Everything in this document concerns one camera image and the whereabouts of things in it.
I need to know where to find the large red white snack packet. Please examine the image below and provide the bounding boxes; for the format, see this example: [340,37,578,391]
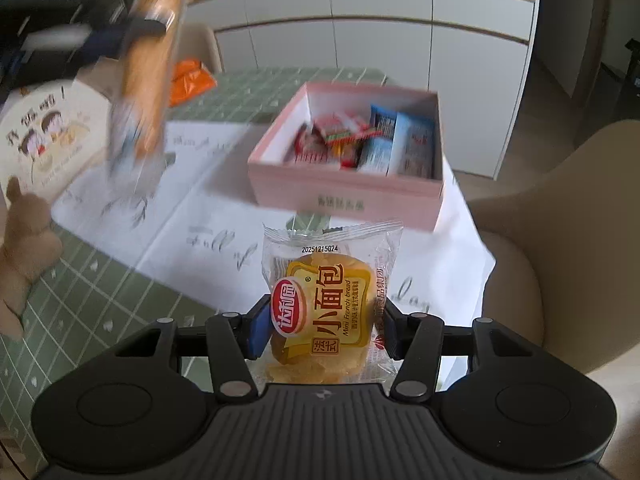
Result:
[312,114,385,147]

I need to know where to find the mini bread clear packet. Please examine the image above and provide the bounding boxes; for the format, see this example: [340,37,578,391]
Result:
[261,219,404,387]

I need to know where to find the illustrated cream paper bag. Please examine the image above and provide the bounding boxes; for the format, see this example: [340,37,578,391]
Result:
[0,77,117,197]

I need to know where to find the small red packet black text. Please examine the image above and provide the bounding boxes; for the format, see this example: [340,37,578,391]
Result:
[287,125,332,165]

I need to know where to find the beige chair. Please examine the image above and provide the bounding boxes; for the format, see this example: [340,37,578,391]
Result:
[176,22,224,74]
[462,119,640,387]

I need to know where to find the pink cardboard box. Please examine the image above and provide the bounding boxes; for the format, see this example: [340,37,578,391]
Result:
[247,81,445,234]

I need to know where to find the long bread clear packet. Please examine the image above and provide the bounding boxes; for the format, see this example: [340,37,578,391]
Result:
[106,0,189,197]

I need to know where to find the light blue cartoon face packet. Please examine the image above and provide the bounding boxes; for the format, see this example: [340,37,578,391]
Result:
[391,112,436,179]

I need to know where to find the orange plastic bag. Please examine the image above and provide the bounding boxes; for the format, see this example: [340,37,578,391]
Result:
[170,59,219,109]

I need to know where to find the white sideboard cabinet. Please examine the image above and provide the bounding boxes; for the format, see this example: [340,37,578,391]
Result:
[185,0,539,182]

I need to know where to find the white printed table mat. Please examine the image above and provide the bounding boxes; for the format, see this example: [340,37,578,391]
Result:
[50,120,497,327]

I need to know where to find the red yellow cartoon snack packet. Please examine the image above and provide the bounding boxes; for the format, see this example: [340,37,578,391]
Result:
[330,139,368,170]

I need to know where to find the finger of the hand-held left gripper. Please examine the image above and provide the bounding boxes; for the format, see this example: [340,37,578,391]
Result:
[80,25,131,61]
[127,16,169,40]

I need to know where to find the blue packet with black panel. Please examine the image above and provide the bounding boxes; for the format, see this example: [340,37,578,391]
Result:
[357,104,400,174]

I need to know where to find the beige plush toy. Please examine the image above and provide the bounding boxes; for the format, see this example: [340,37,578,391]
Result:
[0,177,64,337]

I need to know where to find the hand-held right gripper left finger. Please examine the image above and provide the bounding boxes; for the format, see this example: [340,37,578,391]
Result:
[115,295,274,404]

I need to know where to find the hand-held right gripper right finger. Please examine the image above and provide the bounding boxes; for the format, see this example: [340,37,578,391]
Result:
[382,304,541,404]

